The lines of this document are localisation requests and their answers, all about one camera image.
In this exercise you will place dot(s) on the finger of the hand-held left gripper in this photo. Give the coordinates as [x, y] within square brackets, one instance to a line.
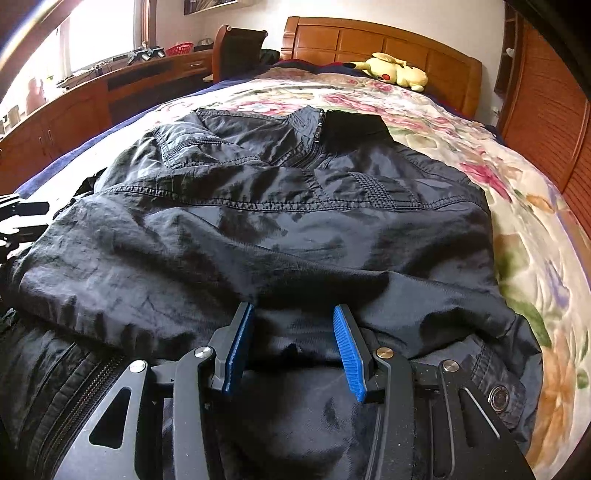
[32, 208]

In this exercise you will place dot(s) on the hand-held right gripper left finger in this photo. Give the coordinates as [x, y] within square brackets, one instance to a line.
[238, 341]

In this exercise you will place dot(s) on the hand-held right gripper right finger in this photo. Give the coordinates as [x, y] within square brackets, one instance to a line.
[351, 350]

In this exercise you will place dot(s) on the dark navy jacket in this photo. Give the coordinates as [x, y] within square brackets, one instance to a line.
[277, 230]

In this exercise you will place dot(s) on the wooden desk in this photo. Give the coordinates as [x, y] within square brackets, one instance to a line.
[69, 120]

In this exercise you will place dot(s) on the window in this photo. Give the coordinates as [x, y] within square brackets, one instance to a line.
[101, 32]

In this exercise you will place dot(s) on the black metal device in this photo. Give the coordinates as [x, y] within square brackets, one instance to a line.
[145, 53]

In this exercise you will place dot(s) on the red plastic basket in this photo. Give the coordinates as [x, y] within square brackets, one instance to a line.
[179, 48]

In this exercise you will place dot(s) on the metal bowl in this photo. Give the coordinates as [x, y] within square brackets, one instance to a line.
[204, 43]

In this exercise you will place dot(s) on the floral blanket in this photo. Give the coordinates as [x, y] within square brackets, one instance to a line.
[461, 138]

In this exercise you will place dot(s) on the wooden chair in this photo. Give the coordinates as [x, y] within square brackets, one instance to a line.
[240, 50]

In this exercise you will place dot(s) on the yellow plush toy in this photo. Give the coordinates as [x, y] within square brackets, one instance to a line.
[392, 69]

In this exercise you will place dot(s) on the wooden bed headboard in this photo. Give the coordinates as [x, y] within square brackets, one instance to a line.
[392, 46]

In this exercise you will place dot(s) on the wooden slatted wardrobe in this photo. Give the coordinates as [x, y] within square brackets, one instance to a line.
[549, 106]

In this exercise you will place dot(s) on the white wall shelf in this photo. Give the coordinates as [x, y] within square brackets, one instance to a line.
[212, 5]

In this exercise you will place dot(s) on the open wooden wall niche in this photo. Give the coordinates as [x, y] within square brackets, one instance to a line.
[508, 46]

